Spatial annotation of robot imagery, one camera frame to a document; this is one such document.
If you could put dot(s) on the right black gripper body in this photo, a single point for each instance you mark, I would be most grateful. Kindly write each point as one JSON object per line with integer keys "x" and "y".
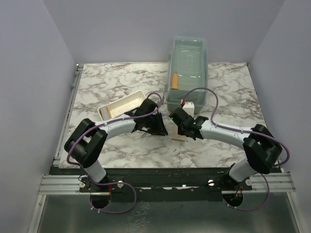
{"x": 181, "y": 131}

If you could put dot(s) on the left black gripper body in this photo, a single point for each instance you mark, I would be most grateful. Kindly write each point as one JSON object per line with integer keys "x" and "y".
{"x": 154, "y": 124}

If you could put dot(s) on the white rectangular plastic tray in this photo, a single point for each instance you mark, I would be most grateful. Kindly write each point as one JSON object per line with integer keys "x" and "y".
{"x": 124, "y": 104}

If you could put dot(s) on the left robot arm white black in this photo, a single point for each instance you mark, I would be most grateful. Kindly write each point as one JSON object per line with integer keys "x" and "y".
{"x": 87, "y": 141}

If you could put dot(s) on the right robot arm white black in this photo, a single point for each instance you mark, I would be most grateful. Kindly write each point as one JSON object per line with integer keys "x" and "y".
{"x": 261, "y": 150}

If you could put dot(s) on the stack of cards in tray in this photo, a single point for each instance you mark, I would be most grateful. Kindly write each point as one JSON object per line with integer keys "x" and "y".
{"x": 105, "y": 113}

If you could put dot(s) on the blue red screwdriver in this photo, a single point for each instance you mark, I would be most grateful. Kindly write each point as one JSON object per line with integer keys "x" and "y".
{"x": 143, "y": 136}

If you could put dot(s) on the orange tool inside toolbox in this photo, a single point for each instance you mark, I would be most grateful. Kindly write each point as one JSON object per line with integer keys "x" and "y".
{"x": 174, "y": 81}

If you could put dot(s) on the translucent green plastic toolbox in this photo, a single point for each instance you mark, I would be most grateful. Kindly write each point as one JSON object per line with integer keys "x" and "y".
{"x": 189, "y": 60}

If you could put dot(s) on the aluminium frame rail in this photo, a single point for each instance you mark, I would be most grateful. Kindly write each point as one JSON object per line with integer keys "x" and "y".
{"x": 41, "y": 198}

